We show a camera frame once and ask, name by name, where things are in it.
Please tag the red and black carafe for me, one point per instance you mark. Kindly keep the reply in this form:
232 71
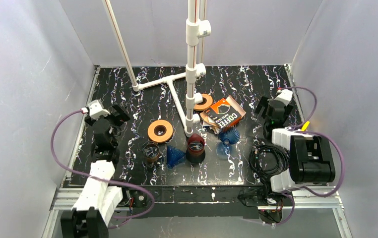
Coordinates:
195 152

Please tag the aluminium frame rail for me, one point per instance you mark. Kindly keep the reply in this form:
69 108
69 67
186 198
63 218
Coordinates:
203 201

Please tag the white PVC pipe stand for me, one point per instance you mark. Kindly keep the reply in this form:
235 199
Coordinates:
197 28

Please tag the wooden ring dripper holder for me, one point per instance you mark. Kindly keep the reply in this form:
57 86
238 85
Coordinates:
160 131

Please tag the yellow marker pen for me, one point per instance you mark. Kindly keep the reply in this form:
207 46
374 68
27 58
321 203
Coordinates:
305 126

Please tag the orange coffee filter package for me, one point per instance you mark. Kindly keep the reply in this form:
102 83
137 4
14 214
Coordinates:
224 113

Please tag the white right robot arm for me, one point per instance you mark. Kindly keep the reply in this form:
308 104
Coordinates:
308 157

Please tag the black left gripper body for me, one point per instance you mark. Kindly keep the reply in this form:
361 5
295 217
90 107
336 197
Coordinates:
110 116

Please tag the clear glass brown cup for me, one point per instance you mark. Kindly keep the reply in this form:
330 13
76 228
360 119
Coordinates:
152 154

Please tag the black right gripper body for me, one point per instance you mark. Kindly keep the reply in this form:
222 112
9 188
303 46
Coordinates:
271 107

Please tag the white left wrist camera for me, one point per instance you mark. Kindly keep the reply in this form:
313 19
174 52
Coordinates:
95 110

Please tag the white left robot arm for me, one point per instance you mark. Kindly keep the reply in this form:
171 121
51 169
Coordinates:
91 213

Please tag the blue glass dripper cone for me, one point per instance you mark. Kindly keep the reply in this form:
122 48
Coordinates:
175 156

